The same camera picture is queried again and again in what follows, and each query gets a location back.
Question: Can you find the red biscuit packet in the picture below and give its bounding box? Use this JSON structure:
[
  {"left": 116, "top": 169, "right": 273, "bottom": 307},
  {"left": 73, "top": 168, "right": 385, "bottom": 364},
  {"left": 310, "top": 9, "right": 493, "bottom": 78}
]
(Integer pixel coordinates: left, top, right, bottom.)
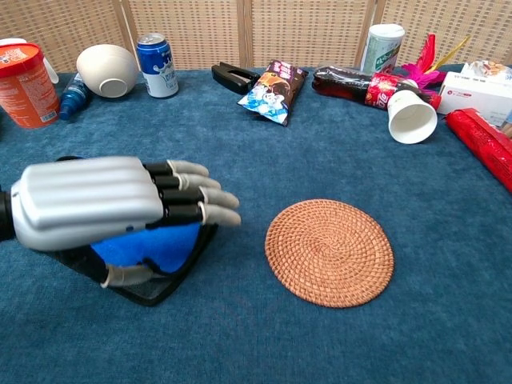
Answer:
[{"left": 445, "top": 107, "right": 512, "bottom": 193}]

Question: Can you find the round woven rattan coaster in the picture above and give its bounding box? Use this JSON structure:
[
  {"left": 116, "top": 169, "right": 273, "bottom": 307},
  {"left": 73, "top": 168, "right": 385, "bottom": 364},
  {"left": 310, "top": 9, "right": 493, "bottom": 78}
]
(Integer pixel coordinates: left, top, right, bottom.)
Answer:
[{"left": 264, "top": 198, "right": 395, "bottom": 309}]

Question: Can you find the white cardboard box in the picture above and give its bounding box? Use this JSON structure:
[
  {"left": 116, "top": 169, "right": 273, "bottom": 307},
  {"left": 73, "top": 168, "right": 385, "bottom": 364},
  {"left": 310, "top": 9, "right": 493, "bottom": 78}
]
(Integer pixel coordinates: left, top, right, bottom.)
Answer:
[{"left": 436, "top": 71, "right": 512, "bottom": 127}]

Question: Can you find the cola bottle with red label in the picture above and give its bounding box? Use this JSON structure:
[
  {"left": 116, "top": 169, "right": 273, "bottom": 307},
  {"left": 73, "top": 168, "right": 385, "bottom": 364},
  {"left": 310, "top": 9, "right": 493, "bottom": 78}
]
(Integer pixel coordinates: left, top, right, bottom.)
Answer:
[{"left": 311, "top": 66, "right": 443, "bottom": 112}]

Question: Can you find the orange instant noodle tub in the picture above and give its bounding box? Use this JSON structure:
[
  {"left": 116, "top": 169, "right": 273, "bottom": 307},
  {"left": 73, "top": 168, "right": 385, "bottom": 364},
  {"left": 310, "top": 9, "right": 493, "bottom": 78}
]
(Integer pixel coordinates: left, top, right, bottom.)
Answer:
[{"left": 0, "top": 42, "right": 61, "bottom": 130}]

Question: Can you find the blue table cloth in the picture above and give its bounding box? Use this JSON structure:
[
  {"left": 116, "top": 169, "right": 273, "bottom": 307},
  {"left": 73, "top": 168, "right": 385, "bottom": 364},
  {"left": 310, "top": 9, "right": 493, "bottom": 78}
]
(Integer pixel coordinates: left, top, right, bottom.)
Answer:
[{"left": 0, "top": 63, "right": 512, "bottom": 384}]

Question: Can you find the small blue bottle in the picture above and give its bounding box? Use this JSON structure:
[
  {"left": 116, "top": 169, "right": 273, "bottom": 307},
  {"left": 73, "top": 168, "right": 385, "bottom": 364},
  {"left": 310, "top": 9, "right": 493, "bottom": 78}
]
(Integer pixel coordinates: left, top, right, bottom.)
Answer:
[{"left": 58, "top": 71, "right": 93, "bottom": 122}]

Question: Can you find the white ceramic bowl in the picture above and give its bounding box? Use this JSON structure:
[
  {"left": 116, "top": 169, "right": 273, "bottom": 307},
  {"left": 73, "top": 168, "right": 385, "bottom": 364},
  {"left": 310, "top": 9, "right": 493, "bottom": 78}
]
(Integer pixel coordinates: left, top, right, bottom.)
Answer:
[{"left": 75, "top": 43, "right": 141, "bottom": 99}]

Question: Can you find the pink feather shuttlecock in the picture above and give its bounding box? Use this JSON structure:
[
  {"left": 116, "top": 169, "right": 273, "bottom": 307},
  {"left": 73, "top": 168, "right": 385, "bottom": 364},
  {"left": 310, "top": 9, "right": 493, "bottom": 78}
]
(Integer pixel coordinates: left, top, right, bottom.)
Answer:
[{"left": 401, "top": 33, "right": 472, "bottom": 90}]

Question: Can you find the blue and white drink can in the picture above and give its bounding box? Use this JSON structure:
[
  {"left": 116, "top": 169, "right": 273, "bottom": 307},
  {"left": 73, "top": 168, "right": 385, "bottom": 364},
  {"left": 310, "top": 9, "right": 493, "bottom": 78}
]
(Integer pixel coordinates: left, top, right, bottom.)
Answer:
[{"left": 135, "top": 32, "right": 180, "bottom": 99}]

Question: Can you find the white printed snack packet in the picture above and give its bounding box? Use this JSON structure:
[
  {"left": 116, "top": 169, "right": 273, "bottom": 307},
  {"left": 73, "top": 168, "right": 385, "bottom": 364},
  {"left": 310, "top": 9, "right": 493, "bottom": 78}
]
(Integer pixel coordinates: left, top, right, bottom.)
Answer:
[{"left": 459, "top": 59, "right": 512, "bottom": 82}]

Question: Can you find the bamboo folding screen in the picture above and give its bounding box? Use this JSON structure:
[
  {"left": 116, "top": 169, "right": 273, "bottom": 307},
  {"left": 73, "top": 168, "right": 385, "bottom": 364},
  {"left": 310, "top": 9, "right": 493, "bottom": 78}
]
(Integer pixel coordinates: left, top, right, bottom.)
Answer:
[{"left": 0, "top": 0, "right": 512, "bottom": 74}]

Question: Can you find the black stapler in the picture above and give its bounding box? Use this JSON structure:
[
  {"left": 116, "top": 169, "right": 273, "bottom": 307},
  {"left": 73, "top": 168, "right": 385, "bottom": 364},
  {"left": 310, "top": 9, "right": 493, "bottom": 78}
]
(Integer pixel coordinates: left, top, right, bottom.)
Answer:
[{"left": 210, "top": 62, "right": 262, "bottom": 96}]

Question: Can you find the tipped paper cup green print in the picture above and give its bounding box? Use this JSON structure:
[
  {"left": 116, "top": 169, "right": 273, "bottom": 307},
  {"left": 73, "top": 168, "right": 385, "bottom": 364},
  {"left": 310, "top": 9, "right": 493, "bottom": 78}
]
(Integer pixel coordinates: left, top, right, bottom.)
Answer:
[{"left": 386, "top": 89, "right": 438, "bottom": 145}]

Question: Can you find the grey and blue microfiber cloth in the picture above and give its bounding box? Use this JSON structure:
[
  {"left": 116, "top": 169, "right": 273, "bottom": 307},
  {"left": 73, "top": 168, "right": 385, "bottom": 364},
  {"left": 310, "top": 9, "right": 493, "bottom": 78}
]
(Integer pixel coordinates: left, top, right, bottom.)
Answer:
[{"left": 51, "top": 155, "right": 220, "bottom": 308}]

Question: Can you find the green and white lidded cup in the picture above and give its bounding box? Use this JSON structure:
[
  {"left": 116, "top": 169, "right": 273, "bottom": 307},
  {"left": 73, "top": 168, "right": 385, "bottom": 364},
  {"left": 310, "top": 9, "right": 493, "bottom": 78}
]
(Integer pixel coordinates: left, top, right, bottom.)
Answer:
[{"left": 359, "top": 23, "right": 406, "bottom": 75}]

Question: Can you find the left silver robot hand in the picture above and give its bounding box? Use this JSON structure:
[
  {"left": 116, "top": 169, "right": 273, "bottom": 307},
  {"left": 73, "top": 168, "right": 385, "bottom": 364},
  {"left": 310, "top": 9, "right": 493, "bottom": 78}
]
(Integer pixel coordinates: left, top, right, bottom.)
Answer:
[{"left": 10, "top": 155, "right": 242, "bottom": 289}]

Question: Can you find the dark chocolate snack bag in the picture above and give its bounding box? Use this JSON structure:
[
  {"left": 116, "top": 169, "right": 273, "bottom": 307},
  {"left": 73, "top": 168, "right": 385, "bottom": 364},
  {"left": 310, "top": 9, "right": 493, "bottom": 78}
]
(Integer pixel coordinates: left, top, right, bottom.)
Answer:
[{"left": 237, "top": 59, "right": 310, "bottom": 127}]

